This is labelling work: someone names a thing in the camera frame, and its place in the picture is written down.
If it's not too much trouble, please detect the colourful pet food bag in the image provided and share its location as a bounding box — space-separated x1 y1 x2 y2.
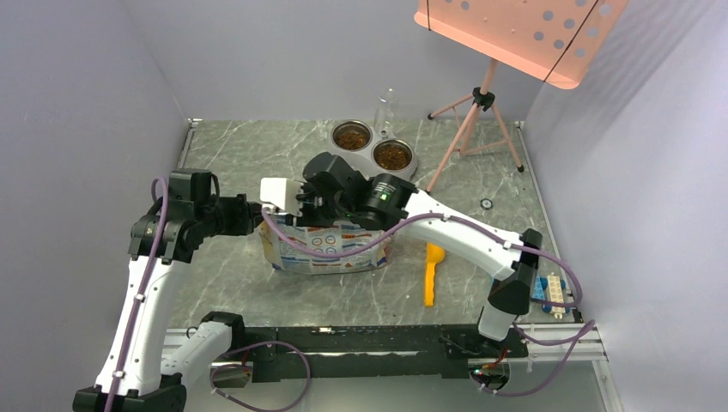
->
258 215 390 275

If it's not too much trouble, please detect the yellow plastic scoop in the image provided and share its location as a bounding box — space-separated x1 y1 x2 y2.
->
423 243 446 307

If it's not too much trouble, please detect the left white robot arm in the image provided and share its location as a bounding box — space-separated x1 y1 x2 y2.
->
72 169 263 411

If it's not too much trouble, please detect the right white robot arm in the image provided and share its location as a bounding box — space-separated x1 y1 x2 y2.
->
259 152 541 357

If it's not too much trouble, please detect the grey double pet bowl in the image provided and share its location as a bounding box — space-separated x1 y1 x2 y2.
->
328 119 421 182

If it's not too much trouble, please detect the brown pet food kibble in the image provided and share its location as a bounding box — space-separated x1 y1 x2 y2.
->
335 129 410 171

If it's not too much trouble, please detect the white toy brick car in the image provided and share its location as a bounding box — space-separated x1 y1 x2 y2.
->
541 274 567 319

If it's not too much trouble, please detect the pink music stand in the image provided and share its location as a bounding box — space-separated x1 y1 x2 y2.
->
414 0 628 191

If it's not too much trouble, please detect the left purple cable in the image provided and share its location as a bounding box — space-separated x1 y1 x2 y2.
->
102 177 171 412

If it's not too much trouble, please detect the purple cable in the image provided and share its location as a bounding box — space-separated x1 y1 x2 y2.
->
102 177 171 412
260 207 598 398

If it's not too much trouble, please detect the blue building base plate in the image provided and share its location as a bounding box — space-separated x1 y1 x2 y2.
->
531 276 549 301

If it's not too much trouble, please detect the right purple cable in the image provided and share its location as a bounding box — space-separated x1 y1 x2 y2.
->
260 207 598 398

